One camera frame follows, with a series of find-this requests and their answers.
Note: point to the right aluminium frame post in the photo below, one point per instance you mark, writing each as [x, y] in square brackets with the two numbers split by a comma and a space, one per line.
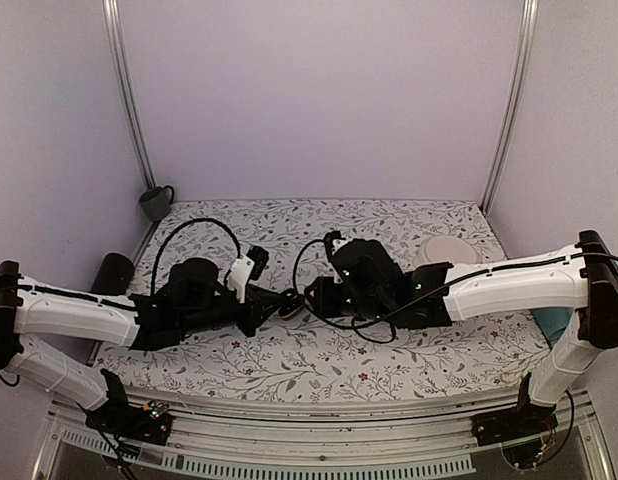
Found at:
[520, 67]

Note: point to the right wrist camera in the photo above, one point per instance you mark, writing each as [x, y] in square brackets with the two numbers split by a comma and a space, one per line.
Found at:
[333, 241]

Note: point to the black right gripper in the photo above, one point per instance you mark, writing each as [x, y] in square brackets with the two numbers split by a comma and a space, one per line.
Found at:
[322, 304]

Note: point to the aluminium frame post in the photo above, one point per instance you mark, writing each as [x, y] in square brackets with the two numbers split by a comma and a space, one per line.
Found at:
[520, 67]
[115, 36]

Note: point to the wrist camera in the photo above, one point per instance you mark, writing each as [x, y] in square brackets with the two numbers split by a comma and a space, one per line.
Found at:
[333, 241]
[246, 267]

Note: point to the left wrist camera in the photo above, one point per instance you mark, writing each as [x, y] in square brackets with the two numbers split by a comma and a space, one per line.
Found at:
[246, 267]

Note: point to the grey mug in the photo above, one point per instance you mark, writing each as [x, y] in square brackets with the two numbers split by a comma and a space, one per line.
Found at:
[156, 202]

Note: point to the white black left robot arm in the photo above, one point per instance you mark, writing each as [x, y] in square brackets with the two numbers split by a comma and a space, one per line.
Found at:
[192, 300]

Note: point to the floral patterned table mat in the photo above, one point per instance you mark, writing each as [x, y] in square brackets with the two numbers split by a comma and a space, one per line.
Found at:
[302, 359]

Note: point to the left aluminium frame post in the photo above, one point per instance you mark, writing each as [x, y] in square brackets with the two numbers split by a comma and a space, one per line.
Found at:
[115, 36]

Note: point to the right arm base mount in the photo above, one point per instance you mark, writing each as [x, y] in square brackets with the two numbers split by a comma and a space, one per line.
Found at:
[512, 423]

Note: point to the teal rolled towel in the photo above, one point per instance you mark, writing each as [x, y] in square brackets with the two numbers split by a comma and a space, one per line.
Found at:
[552, 322]

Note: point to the white round plate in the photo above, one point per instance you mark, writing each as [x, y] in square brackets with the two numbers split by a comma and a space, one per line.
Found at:
[445, 248]

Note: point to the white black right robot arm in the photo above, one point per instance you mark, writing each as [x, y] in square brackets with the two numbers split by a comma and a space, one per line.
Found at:
[370, 288]

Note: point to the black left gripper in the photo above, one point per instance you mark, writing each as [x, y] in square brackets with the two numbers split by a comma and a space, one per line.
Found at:
[256, 304]

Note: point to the black cylinder object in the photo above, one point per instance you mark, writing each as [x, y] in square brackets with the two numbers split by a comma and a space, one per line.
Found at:
[114, 275]

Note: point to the front aluminium rail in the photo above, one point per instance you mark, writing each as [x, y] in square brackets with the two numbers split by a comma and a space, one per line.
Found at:
[404, 439]

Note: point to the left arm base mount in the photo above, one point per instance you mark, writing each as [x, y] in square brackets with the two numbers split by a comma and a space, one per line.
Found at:
[125, 421]

